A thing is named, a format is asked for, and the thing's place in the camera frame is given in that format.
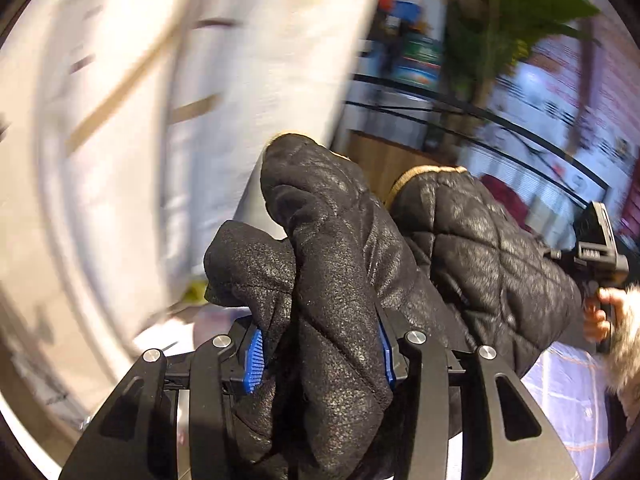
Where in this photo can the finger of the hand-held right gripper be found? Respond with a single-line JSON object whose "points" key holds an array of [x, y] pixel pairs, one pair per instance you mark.
{"points": [[560, 255]]}

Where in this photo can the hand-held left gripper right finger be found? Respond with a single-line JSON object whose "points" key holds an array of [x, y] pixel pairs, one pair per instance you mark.
{"points": [[386, 360]]}

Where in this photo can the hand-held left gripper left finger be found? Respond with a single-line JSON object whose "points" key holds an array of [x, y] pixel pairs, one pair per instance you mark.
{"points": [[255, 360]]}

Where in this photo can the black quilted jacket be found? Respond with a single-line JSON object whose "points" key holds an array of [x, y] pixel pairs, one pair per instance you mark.
{"points": [[340, 270]]}

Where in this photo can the person's right hand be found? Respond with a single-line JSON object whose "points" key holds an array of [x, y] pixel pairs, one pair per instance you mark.
{"points": [[597, 322]]}

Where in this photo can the dark red cloth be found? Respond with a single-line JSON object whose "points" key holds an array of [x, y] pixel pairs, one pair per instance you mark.
{"points": [[505, 200]]}

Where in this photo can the blue checked bed sheet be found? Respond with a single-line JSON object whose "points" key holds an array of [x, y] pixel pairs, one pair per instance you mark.
{"points": [[565, 410]]}

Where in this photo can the green leafy plant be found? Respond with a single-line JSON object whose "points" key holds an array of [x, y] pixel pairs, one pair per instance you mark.
{"points": [[520, 10]]}

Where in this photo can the colourful packages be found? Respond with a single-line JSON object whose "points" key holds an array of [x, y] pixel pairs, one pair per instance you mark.
{"points": [[415, 55]]}

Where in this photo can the white curtain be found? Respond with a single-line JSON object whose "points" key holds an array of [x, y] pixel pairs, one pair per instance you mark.
{"points": [[280, 60]]}

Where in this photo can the pink wall poster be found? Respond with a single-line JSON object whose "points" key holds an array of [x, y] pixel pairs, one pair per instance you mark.
{"points": [[575, 95]]}

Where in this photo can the black iron bed frame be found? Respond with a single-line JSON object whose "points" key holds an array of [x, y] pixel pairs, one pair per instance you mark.
{"points": [[380, 160]]}

